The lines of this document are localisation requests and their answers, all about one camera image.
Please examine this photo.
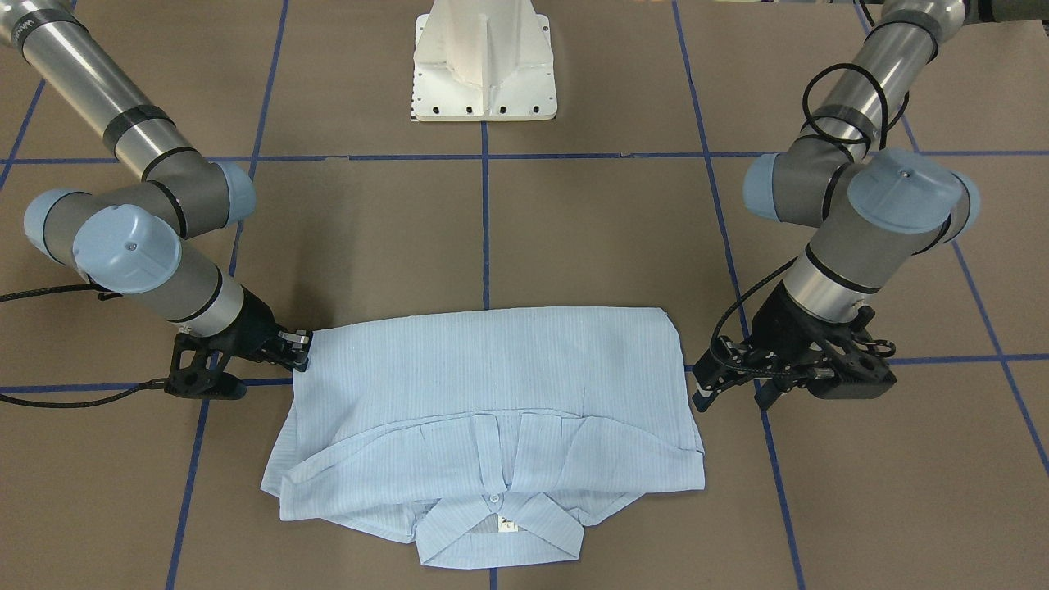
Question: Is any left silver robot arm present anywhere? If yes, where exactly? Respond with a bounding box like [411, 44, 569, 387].
[693, 1, 1047, 410]

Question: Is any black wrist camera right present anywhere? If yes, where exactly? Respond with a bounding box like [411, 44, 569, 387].
[162, 332, 247, 401]

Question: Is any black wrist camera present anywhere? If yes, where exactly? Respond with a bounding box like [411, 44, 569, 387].
[806, 305, 897, 400]
[162, 332, 247, 401]

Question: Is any light blue button shirt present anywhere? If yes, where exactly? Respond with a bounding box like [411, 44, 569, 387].
[260, 305, 706, 569]

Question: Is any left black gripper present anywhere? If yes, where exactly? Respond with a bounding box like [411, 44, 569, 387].
[692, 283, 834, 412]

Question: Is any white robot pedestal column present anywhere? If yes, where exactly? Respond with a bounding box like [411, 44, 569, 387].
[410, 1, 558, 122]

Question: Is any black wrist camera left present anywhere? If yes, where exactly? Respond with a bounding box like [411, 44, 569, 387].
[806, 305, 897, 400]

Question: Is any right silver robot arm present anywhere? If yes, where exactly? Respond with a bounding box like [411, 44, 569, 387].
[2, 1, 311, 370]

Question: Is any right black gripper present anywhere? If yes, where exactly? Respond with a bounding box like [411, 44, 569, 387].
[221, 290, 314, 372]

